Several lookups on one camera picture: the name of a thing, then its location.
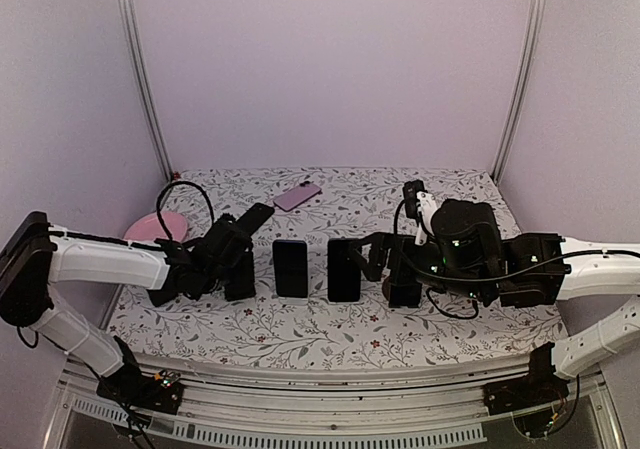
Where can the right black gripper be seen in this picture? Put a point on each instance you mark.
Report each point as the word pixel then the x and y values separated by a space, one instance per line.
pixel 400 272

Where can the blue phone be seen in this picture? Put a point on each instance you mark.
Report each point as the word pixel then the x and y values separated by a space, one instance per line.
pixel 343 274
pixel 290 268

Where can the dark round base stand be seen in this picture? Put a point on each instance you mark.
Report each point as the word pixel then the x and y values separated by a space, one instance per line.
pixel 386 288

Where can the teal phone dark screen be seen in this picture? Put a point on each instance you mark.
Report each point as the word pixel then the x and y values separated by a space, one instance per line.
pixel 407 295

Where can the pink phone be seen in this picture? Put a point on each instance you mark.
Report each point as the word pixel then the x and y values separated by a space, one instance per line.
pixel 296 196

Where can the black folding phone stand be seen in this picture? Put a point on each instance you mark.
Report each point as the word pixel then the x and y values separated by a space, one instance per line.
pixel 240 283

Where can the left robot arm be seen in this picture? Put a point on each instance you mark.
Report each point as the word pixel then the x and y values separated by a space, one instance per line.
pixel 40 254

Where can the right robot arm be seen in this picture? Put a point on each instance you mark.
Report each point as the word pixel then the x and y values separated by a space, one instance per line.
pixel 458 249

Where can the black phone face down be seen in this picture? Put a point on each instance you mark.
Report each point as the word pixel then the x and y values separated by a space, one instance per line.
pixel 255 217

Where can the black phone on left stand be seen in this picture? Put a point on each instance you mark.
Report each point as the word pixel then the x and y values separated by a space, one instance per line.
pixel 160 297

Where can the floral table mat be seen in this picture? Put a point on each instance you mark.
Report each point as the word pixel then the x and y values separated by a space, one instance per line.
pixel 268 331

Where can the pink round dish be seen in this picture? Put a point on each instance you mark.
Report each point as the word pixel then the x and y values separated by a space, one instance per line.
pixel 149 228

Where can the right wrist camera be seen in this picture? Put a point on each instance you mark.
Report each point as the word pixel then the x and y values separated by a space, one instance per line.
pixel 420 206

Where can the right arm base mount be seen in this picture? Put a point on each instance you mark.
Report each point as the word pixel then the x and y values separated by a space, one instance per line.
pixel 539 386

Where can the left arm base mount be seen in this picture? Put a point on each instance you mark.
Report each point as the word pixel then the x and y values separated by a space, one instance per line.
pixel 128 386

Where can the right aluminium frame post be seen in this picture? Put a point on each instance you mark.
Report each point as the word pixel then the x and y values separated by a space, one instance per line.
pixel 531 36

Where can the aluminium frame post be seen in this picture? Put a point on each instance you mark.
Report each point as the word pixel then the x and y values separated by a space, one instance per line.
pixel 531 36
pixel 133 40

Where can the left aluminium frame post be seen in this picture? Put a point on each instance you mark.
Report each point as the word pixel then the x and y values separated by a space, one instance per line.
pixel 133 40

